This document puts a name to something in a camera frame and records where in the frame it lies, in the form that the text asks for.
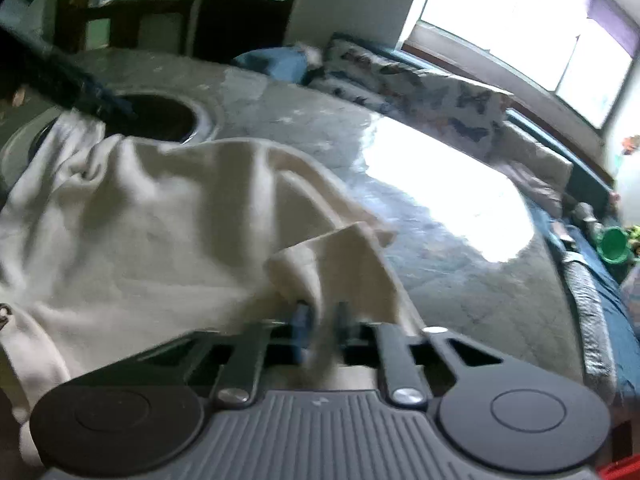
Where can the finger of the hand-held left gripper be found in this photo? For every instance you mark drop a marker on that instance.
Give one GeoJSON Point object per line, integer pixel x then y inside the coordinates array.
{"type": "Point", "coordinates": [102, 100]}

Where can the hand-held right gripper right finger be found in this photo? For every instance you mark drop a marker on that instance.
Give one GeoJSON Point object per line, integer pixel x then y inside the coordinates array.
{"type": "Point", "coordinates": [342, 321]}

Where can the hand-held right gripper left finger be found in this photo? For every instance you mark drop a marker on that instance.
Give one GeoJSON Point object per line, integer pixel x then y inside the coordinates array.
{"type": "Point", "coordinates": [301, 322]}

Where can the cream garment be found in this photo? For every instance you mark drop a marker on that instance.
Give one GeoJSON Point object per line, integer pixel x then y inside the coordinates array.
{"type": "Point", "coordinates": [150, 235]}

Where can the black round induction cooktop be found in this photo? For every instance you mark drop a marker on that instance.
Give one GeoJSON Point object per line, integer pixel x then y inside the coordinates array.
{"type": "Point", "coordinates": [160, 117]}

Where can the dark wooden shelf cabinet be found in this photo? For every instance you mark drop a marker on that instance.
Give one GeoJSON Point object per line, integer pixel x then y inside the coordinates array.
{"type": "Point", "coordinates": [125, 15]}

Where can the dark wooden door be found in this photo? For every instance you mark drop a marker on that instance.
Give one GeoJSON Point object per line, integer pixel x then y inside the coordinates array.
{"type": "Point", "coordinates": [225, 15]}

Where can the blue towel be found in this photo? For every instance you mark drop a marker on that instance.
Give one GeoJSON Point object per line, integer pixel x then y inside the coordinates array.
{"type": "Point", "coordinates": [272, 62]}

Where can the small beige cloth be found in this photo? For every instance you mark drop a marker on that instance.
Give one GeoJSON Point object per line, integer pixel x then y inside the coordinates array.
{"type": "Point", "coordinates": [309, 55]}

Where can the butterfly print cushion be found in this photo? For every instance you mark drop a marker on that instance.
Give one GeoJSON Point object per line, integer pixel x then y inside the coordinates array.
{"type": "Point", "coordinates": [355, 67]}
{"type": "Point", "coordinates": [450, 110]}

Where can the beige cushion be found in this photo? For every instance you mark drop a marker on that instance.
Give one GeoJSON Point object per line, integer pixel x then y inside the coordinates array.
{"type": "Point", "coordinates": [537, 157]}

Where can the green plastic cup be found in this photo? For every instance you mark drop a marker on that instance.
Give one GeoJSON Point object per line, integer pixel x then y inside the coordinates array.
{"type": "Point", "coordinates": [615, 247]}

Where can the window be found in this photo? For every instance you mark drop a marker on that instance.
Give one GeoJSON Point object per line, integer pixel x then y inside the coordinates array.
{"type": "Point", "coordinates": [510, 20]}

